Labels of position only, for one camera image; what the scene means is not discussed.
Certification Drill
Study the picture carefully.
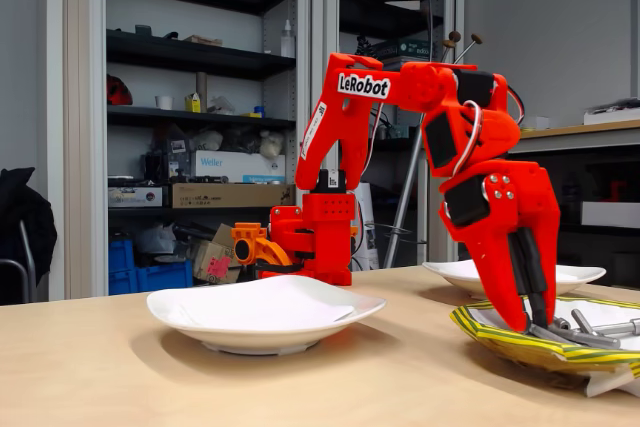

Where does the white square ceramic plate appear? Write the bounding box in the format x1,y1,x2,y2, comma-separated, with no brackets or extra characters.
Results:
422,255,607,301
146,274,388,357

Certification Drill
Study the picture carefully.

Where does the dark green box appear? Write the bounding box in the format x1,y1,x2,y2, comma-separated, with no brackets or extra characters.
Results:
392,39,431,61

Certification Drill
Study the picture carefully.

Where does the white plastic bottle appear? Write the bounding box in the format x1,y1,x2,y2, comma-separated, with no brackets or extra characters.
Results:
280,19,296,58

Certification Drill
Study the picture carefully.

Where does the white Weller box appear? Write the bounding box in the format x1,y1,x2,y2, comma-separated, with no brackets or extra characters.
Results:
189,149,286,184

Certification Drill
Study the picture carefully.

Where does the flat white printed box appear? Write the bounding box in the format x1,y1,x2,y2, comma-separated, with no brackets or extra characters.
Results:
108,186,164,208

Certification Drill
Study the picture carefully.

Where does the black jacket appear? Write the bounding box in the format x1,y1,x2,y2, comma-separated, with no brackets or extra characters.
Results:
0,166,58,306

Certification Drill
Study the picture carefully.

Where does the white tray with clutter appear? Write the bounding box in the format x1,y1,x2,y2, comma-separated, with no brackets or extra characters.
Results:
583,96,640,126

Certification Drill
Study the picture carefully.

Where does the cardboard carton with pink label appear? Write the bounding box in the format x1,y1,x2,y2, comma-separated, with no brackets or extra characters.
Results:
192,224,244,284

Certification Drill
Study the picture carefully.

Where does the white plastic bag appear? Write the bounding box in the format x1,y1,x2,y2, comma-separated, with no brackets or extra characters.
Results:
192,129,224,152

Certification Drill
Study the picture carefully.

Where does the yellow green striped paper plate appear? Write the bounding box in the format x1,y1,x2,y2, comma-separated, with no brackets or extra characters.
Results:
449,295,640,398

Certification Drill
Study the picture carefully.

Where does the red black servo cable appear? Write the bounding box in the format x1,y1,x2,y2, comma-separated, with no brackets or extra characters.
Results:
505,82,526,129

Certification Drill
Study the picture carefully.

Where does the small blue plastic crate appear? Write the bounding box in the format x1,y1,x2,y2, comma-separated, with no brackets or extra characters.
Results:
108,239,136,273

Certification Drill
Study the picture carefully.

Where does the low grey wood-topped sideboard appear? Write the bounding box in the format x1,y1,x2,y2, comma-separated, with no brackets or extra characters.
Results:
417,119,640,288

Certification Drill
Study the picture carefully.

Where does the white flat storage box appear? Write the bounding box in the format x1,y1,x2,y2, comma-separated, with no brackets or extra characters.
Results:
580,200,640,229

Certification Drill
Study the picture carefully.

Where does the white servo cable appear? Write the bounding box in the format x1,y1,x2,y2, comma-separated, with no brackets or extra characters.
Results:
451,99,485,179

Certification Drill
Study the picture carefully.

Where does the long brown cardboard box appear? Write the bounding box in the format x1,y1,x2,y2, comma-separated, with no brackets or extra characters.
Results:
171,182,296,209

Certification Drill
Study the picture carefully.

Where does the grey metal chair frame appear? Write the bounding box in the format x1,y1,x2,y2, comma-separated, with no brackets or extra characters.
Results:
0,219,37,304

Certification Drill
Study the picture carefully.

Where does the white plush item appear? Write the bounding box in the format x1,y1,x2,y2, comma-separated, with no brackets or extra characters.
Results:
259,129,285,158

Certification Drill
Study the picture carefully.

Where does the brown cardboard tube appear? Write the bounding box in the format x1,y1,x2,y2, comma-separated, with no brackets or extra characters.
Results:
195,71,209,113

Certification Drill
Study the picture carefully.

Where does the large blue plastic crate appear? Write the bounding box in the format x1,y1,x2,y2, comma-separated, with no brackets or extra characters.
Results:
108,259,194,297

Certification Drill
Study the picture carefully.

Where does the metal coat stand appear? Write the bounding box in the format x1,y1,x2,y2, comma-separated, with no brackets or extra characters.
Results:
382,0,485,269

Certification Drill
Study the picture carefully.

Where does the white printed carton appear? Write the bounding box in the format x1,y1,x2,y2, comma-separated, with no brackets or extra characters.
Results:
351,182,381,271

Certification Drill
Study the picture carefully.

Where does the short bolt plate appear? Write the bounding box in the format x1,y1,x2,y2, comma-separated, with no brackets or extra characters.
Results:
570,308,598,337

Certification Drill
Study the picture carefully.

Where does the red black helmet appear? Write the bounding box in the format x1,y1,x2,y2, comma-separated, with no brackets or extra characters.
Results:
106,74,134,106

